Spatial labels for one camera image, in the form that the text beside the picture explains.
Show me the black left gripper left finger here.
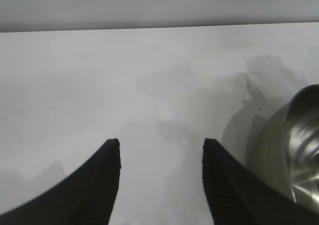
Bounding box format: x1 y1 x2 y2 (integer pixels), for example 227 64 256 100
0 138 122 225

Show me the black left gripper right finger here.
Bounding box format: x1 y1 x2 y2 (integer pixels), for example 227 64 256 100
202 138 319 225

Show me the stainless steel mixing bowl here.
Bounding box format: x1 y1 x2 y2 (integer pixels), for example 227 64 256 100
245 84 319 211

